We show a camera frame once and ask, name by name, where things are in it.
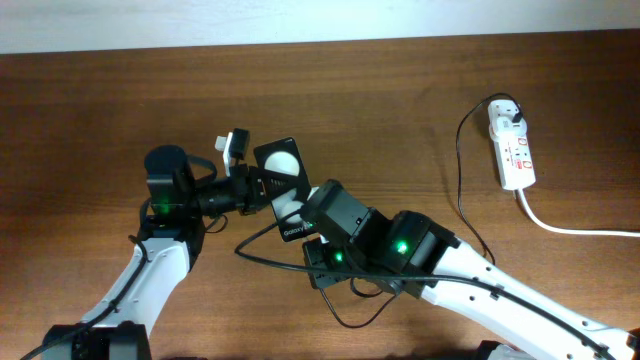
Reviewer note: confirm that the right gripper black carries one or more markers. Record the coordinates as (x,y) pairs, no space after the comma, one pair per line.
(317,251)

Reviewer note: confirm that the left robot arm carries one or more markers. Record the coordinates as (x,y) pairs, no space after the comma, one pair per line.
(169,240)

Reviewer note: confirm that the white charger plug adapter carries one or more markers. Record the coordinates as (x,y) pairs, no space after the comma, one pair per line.
(505,120)

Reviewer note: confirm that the black smartphone with white circles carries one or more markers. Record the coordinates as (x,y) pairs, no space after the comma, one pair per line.
(283,156)

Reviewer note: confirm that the white power strip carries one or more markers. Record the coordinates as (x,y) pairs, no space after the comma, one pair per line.
(515,163)

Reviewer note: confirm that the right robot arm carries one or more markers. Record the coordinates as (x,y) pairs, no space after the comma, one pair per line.
(411,253)

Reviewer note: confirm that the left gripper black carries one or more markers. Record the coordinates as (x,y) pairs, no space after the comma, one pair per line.
(239,173)

